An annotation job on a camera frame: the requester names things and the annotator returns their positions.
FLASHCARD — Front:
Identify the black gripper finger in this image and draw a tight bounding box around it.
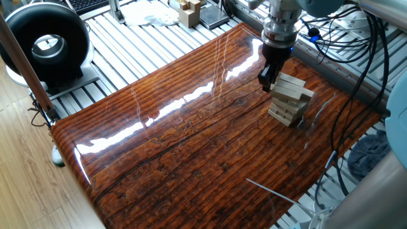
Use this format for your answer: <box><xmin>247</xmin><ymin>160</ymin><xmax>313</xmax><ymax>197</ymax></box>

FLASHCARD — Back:
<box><xmin>270</xmin><ymin>63</ymin><xmax>282</xmax><ymax>85</ymax></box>
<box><xmin>258</xmin><ymin>63</ymin><xmax>275</xmax><ymax>94</ymax></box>

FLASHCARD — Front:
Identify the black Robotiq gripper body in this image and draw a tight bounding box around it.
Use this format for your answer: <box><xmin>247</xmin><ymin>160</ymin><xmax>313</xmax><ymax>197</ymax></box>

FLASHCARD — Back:
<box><xmin>262</xmin><ymin>43</ymin><xmax>292</xmax><ymax>67</ymax></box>

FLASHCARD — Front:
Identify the wooden Jenga block tower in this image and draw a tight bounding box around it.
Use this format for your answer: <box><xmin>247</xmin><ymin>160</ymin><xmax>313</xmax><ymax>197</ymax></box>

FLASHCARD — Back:
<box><xmin>267</xmin><ymin>72</ymin><xmax>315</xmax><ymax>128</ymax></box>

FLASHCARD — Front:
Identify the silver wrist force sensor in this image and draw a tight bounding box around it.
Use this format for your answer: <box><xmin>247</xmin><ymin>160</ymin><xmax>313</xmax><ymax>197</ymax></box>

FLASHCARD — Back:
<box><xmin>261</xmin><ymin>12</ymin><xmax>302</xmax><ymax>50</ymax></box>

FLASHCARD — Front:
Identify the dark grey flat scale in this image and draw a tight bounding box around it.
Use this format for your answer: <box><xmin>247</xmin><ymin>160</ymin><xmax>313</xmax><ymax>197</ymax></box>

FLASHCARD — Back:
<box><xmin>199</xmin><ymin>3</ymin><xmax>230</xmax><ymax>31</ymax></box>

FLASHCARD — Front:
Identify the wooden block puzzle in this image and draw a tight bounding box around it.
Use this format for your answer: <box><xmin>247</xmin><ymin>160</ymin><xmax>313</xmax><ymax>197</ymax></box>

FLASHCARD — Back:
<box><xmin>177</xmin><ymin>0</ymin><xmax>202</xmax><ymax>29</ymax></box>

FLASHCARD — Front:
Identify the glossy wood grain table cover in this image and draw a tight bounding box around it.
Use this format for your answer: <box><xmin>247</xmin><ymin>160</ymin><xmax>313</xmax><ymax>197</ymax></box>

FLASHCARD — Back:
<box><xmin>50</xmin><ymin>21</ymin><xmax>382</xmax><ymax>229</ymax></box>

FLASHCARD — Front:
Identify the grey blue towel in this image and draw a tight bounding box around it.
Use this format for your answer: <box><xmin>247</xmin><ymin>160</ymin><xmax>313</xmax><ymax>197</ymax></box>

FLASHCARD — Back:
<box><xmin>346</xmin><ymin>128</ymin><xmax>392</xmax><ymax>182</ymax></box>

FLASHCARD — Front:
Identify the white cloth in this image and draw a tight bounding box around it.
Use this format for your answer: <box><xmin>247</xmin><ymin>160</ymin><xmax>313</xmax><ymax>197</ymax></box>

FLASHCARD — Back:
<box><xmin>120</xmin><ymin>0</ymin><xmax>180</xmax><ymax>27</ymax></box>

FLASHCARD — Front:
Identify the black keyboard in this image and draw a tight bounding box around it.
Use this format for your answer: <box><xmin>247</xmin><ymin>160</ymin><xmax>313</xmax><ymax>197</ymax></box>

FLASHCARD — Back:
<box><xmin>69</xmin><ymin>0</ymin><xmax>111</xmax><ymax>15</ymax></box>

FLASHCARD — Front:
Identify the white rounded foot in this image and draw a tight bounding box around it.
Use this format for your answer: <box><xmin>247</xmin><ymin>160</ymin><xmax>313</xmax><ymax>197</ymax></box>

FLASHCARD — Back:
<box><xmin>50</xmin><ymin>144</ymin><xmax>66</xmax><ymax>168</ymax></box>

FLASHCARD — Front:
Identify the blue black cable plug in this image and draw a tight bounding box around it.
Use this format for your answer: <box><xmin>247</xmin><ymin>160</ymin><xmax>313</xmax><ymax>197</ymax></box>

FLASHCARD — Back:
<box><xmin>308</xmin><ymin>27</ymin><xmax>322</xmax><ymax>44</ymax></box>

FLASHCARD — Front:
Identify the grey aluminium edge rail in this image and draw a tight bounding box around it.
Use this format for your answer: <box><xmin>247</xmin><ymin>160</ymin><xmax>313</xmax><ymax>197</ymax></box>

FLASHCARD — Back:
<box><xmin>231</xmin><ymin>0</ymin><xmax>407</xmax><ymax>111</ymax></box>

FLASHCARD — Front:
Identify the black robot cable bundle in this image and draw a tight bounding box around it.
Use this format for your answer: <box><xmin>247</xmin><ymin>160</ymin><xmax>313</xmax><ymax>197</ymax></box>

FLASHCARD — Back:
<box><xmin>300</xmin><ymin>14</ymin><xmax>391</xmax><ymax>209</ymax></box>

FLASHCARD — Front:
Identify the thin white cable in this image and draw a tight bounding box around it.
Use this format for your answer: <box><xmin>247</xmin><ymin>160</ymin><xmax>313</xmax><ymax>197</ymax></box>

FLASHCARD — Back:
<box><xmin>245</xmin><ymin>177</ymin><xmax>317</xmax><ymax>216</ymax></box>

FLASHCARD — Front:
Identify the short aluminium post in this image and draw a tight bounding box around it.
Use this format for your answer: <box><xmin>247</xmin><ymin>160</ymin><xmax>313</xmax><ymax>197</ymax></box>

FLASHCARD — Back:
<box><xmin>107</xmin><ymin>0</ymin><xmax>126</xmax><ymax>25</ymax></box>

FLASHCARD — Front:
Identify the brown post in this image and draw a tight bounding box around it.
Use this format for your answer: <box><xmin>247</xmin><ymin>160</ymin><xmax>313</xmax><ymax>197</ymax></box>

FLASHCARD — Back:
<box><xmin>0</xmin><ymin>12</ymin><xmax>61</xmax><ymax>123</ymax></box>

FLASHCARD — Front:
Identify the black ring fan white base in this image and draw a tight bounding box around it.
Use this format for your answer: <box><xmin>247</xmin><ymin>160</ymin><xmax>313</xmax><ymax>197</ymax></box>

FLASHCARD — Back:
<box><xmin>0</xmin><ymin>1</ymin><xmax>100</xmax><ymax>102</ymax></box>

